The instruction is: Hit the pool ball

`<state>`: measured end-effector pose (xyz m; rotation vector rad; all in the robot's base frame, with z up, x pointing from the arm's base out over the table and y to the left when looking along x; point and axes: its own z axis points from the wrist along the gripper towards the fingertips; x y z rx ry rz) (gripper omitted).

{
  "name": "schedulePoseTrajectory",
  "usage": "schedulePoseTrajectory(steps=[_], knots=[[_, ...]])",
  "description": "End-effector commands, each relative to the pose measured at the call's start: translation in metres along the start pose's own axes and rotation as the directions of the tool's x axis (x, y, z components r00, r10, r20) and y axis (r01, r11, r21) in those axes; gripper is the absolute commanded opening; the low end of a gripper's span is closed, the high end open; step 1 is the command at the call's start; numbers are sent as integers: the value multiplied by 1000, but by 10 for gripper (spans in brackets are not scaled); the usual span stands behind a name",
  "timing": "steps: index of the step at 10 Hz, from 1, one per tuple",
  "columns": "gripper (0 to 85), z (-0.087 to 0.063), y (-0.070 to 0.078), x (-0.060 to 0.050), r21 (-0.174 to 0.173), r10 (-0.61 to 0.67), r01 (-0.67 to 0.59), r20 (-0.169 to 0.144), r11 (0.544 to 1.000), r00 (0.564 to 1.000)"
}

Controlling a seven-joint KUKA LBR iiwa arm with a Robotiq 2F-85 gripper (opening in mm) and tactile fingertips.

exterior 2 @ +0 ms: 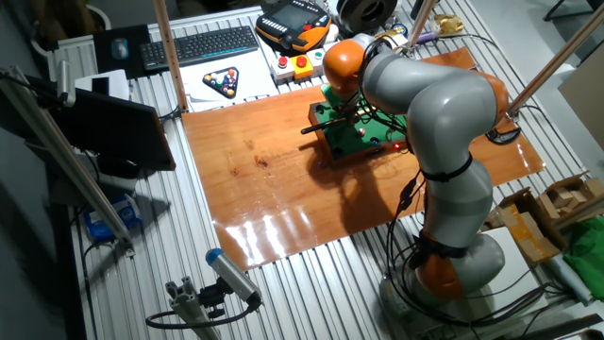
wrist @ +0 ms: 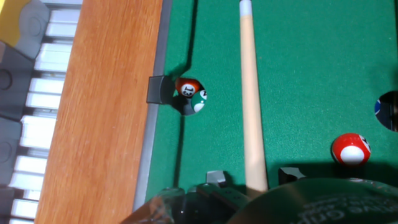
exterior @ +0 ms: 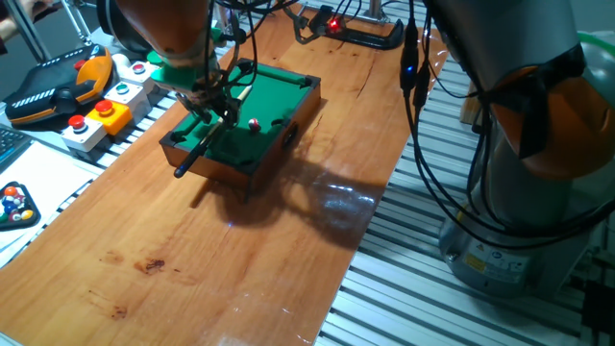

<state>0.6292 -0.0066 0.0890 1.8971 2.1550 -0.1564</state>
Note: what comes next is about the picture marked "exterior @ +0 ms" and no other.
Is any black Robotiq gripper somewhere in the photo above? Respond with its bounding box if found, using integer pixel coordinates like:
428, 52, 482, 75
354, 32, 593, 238
175, 85, 242, 131

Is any wooden pool cue black butt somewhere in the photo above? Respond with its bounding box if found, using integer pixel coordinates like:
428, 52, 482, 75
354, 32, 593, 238
173, 85, 254, 180

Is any mini green felt pool table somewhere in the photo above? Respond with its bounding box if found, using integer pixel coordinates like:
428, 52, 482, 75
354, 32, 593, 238
159, 58, 322, 204

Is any white box green button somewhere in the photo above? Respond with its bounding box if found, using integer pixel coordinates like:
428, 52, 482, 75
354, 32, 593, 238
103, 81, 151, 124

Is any white box red button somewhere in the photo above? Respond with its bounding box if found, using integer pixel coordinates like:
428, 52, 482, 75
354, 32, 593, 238
61, 113, 108, 154
118, 61, 160, 95

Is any yellow box red button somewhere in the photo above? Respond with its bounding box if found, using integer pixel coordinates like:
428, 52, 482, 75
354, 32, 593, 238
85, 99, 134, 136

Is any glossy orange wooden board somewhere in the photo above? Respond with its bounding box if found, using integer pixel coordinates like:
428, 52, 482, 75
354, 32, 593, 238
0, 0, 451, 346

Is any black orange teach pendant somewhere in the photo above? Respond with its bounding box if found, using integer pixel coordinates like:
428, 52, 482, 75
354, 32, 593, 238
3, 43, 115, 127

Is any thin metal strut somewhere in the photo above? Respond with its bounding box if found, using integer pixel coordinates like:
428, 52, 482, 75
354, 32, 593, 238
61, 0, 92, 44

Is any black C-clamp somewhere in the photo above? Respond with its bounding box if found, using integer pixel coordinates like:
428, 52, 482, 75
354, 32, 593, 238
307, 16, 406, 51

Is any white paper sheet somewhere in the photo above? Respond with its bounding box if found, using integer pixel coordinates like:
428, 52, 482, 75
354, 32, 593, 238
0, 141, 105, 268

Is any grey metal strut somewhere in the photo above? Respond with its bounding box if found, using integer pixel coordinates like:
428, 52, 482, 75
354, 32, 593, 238
4, 0, 52, 62

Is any black computer keyboard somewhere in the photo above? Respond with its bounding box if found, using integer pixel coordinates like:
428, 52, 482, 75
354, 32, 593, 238
0, 123, 33, 174

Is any racked billiard balls triangle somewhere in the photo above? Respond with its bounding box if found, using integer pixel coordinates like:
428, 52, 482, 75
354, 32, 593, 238
0, 181, 41, 233

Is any brown cardboard box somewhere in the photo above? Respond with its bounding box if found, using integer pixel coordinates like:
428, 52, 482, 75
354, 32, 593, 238
459, 81, 482, 127

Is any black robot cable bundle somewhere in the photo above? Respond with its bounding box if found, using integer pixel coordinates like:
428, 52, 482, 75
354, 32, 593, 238
201, 0, 615, 251

